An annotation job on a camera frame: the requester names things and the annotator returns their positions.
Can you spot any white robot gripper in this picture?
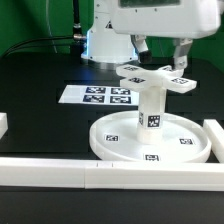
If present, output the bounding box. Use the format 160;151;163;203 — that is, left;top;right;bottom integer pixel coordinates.
109;0;221;70

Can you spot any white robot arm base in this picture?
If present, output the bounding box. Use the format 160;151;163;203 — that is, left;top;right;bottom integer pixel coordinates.
81;0;138;70

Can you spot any white left barrier block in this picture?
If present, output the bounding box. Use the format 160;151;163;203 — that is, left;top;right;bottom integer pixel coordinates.
0;113;8;139

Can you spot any white cross-shaped table base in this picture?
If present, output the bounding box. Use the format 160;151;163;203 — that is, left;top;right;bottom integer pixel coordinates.
116;64;197;93

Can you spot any black cable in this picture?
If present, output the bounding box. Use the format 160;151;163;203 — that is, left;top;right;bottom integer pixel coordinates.
0;35;88;58

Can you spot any white marker sheet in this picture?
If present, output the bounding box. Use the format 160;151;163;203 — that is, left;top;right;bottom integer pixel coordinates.
59;85;139;106

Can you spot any white right barrier block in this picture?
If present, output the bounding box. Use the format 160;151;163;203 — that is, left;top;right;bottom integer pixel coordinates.
203;119;224;164

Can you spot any white barrier block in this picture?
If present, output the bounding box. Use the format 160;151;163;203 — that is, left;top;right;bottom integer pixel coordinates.
203;119;224;164
0;113;8;139

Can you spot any white round table top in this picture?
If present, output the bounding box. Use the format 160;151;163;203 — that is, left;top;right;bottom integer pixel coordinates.
89;111;211;163

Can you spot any white front barrier rail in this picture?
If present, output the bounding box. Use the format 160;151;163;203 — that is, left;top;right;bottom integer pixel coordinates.
0;157;224;192

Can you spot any black vertical cable connector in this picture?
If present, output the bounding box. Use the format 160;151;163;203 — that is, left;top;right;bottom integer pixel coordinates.
72;0;82;34

